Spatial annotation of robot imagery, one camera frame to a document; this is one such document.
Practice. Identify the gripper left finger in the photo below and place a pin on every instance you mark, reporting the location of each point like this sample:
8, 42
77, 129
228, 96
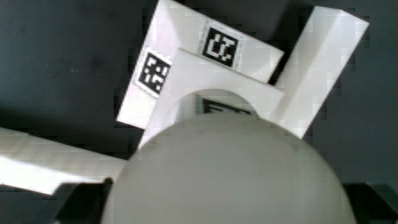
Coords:
83, 209

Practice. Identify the white U-shaped fence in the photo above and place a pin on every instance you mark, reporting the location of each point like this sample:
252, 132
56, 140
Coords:
42, 163

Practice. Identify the white lamp base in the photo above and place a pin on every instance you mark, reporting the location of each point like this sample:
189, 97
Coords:
200, 56

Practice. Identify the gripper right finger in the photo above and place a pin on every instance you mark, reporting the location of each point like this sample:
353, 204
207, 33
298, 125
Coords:
374, 201

